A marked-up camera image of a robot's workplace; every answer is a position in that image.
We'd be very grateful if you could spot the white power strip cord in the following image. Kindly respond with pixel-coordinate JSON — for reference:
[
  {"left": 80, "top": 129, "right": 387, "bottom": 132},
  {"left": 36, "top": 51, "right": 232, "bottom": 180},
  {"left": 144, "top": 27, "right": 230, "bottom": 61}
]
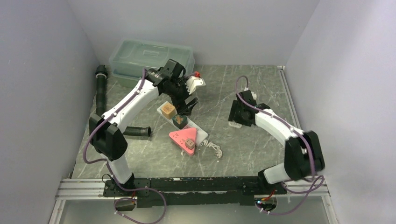
[{"left": 201, "top": 140, "right": 223, "bottom": 159}]

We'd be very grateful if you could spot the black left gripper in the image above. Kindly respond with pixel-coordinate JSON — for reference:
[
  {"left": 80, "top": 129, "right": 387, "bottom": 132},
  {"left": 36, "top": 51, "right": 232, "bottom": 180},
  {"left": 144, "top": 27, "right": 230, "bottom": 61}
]
[{"left": 164, "top": 77, "right": 199, "bottom": 116}]

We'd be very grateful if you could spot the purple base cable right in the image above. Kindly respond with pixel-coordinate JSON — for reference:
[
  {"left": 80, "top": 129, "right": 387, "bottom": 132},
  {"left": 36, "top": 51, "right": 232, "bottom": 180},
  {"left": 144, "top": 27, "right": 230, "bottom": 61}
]
[{"left": 256, "top": 182, "right": 319, "bottom": 216}]

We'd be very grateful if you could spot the white multicolour power strip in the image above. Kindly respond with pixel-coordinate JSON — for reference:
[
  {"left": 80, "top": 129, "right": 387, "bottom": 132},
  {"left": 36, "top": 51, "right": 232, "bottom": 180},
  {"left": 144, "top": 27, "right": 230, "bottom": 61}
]
[{"left": 157, "top": 101, "right": 209, "bottom": 146}]

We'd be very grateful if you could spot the translucent green plastic box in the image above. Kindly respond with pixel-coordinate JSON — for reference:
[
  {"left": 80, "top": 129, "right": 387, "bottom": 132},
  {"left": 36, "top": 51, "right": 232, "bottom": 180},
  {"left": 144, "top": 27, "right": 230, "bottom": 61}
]
[{"left": 109, "top": 39, "right": 195, "bottom": 88}]

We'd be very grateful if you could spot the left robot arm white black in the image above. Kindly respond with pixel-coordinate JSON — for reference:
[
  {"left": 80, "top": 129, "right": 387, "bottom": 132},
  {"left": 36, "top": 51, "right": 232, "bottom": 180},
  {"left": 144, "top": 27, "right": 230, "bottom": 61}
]
[{"left": 88, "top": 59, "right": 206, "bottom": 196}]

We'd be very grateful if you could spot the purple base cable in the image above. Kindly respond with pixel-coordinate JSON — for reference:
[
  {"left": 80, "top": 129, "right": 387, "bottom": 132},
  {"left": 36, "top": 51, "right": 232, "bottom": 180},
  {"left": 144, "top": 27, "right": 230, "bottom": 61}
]
[
  {"left": 113, "top": 185, "right": 168, "bottom": 224},
  {"left": 256, "top": 182, "right": 319, "bottom": 216}
]

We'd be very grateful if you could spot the tan cube plug adapter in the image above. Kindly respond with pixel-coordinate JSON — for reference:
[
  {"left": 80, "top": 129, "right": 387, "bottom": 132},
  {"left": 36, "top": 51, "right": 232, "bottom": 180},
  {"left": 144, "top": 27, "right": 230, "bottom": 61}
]
[{"left": 161, "top": 102, "right": 177, "bottom": 119}]

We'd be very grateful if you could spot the dark green cube adapter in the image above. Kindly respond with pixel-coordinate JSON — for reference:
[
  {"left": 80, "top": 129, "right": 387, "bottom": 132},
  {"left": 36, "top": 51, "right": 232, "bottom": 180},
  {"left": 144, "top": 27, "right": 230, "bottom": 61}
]
[{"left": 172, "top": 114, "right": 188, "bottom": 129}]

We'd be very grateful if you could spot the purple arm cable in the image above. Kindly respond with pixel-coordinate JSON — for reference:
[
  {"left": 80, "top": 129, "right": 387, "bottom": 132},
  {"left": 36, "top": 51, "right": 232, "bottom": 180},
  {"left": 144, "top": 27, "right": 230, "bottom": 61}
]
[
  {"left": 83, "top": 68, "right": 148, "bottom": 189},
  {"left": 234, "top": 76, "right": 325, "bottom": 195}
]

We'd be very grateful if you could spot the aluminium frame rail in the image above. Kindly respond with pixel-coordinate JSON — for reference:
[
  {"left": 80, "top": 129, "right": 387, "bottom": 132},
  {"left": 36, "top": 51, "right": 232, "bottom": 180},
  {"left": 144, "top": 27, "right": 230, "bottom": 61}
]
[{"left": 48, "top": 65, "right": 336, "bottom": 224}]

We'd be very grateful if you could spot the black corrugated hose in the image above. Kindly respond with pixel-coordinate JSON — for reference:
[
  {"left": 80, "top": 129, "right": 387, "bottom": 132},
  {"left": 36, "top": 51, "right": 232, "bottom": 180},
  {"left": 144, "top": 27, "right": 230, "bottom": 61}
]
[{"left": 94, "top": 64, "right": 152, "bottom": 138}]

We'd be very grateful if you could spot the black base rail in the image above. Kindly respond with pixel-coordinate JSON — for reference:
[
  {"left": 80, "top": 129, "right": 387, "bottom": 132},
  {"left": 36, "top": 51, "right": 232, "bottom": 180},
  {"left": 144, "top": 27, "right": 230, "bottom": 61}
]
[{"left": 103, "top": 176, "right": 286, "bottom": 208}]

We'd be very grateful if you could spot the white square adapter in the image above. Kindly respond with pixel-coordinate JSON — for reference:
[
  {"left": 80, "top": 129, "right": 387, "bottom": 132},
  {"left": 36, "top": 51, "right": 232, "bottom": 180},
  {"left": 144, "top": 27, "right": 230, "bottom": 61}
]
[{"left": 228, "top": 121, "right": 242, "bottom": 128}]

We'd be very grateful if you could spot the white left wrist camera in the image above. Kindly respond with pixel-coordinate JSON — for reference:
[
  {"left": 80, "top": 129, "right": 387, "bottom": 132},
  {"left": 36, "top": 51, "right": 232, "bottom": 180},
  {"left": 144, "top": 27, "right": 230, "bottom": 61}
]
[{"left": 184, "top": 71, "right": 206, "bottom": 95}]

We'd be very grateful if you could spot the small pink cube adapter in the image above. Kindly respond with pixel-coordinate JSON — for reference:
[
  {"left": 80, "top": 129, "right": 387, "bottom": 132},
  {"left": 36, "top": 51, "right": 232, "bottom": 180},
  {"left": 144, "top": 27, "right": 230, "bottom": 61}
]
[{"left": 184, "top": 138, "right": 195, "bottom": 150}]

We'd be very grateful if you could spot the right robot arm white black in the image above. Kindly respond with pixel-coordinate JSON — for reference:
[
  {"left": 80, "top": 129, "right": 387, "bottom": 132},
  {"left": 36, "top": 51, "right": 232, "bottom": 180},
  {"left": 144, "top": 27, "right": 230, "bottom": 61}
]
[{"left": 228, "top": 90, "right": 325, "bottom": 194}]

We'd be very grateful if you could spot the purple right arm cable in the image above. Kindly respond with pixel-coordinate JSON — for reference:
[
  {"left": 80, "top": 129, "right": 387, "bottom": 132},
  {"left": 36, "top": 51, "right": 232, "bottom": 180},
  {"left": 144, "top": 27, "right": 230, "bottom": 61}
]
[{"left": 234, "top": 76, "right": 325, "bottom": 195}]

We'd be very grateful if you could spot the pink triangular power strip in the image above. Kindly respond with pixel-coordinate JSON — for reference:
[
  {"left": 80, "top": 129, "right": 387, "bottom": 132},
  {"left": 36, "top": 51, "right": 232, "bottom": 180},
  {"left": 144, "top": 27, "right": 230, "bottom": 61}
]
[{"left": 169, "top": 127, "right": 198, "bottom": 156}]

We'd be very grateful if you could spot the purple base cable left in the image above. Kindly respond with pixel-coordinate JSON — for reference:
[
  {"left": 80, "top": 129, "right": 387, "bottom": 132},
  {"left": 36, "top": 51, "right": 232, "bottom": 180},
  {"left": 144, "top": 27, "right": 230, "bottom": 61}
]
[{"left": 113, "top": 185, "right": 168, "bottom": 224}]

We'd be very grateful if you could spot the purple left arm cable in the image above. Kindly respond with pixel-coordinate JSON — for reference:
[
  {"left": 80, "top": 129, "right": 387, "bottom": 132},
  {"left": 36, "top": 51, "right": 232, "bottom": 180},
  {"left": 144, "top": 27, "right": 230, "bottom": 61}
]
[{"left": 83, "top": 68, "right": 148, "bottom": 189}]

